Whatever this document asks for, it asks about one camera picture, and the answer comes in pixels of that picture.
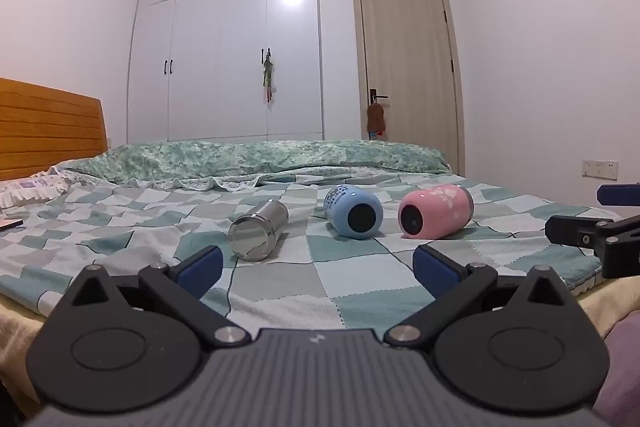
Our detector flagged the brown hanging pouch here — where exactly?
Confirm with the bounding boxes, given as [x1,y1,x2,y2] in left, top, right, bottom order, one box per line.
[367,102,387,142]

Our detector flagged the white wall socket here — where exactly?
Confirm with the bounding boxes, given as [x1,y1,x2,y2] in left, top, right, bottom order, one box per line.
[581,159,619,180]

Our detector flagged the green floral quilt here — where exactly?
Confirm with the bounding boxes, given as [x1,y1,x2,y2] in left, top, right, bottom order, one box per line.
[47,139,451,194]

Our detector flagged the wooden headboard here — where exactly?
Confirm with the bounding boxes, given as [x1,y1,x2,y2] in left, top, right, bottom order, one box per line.
[0,78,109,182]

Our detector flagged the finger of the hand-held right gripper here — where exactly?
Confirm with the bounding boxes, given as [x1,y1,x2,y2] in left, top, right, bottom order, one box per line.
[544,213,640,279]
[596,183,640,208]

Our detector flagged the light blue cup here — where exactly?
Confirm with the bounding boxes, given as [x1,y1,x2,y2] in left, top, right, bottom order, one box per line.
[324,185,384,240]

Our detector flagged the purple cloth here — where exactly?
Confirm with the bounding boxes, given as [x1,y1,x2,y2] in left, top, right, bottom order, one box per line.
[594,307,640,427]

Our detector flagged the green hanging ornament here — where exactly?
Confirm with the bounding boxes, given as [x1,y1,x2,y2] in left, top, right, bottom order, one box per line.
[261,48,276,103]

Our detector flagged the pink floral cup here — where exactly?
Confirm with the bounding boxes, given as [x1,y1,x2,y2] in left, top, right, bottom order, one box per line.
[398,186,474,240]

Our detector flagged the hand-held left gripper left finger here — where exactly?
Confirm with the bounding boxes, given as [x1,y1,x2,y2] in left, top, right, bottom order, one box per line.
[70,245,252,351]

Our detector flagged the patterned white pillow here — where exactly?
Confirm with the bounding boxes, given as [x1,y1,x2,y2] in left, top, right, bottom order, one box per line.
[0,172,72,210]

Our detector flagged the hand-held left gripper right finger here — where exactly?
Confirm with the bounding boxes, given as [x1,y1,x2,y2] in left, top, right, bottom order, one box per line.
[383,244,577,350]

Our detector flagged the green checkered blanket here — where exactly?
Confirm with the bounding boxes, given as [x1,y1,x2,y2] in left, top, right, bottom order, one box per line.
[0,167,609,334]

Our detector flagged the beige wooden door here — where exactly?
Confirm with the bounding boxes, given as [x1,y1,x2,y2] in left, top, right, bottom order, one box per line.
[351,0,466,178]

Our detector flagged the stainless steel cup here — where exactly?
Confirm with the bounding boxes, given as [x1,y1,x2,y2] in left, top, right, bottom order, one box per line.
[228,200,290,262]

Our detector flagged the white wardrobe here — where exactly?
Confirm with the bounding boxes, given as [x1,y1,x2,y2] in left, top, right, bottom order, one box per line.
[126,0,325,144]

